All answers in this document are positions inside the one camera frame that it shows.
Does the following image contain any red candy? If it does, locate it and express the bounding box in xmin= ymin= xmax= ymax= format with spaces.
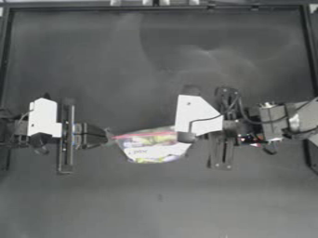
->
xmin=241 ymin=133 xmax=261 ymax=146

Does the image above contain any clear bag with pink zip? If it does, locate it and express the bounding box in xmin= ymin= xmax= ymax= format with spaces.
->
xmin=109 ymin=125 xmax=194 ymax=165

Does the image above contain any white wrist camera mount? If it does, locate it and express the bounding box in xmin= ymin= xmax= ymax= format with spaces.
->
xmin=27 ymin=97 xmax=65 ymax=139
xmin=173 ymin=94 xmax=225 ymax=138

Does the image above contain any thin black camera cable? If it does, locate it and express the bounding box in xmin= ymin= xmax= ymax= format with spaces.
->
xmin=188 ymin=113 xmax=225 ymax=134

